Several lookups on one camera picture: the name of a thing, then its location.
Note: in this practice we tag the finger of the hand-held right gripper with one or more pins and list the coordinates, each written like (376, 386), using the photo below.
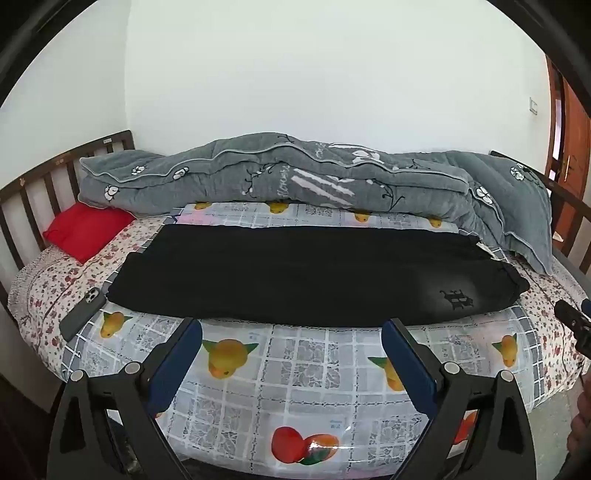
(572, 321)

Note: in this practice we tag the grey smartphone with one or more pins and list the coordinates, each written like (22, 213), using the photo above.
(81, 316)

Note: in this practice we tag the dark wooden slatted headboard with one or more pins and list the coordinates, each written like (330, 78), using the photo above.
(46, 168)

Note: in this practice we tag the brown wooden door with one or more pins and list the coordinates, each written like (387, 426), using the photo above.
(577, 134)

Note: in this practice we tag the fruit-printed plastic table cover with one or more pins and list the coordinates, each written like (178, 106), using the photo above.
(286, 369)

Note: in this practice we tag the black pants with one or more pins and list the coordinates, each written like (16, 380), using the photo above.
(300, 277)

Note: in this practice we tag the floral bed sheet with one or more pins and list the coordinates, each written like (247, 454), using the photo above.
(55, 286)

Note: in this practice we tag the red pillow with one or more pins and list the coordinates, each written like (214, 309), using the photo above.
(87, 228)

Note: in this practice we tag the grey floral quilt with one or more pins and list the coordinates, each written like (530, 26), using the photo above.
(277, 170)

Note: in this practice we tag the white wall switch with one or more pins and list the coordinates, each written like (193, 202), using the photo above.
(534, 106)

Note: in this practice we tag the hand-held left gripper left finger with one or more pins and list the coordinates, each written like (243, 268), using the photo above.
(178, 364)

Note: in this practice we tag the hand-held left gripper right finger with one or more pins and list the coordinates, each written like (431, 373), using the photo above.
(411, 369)

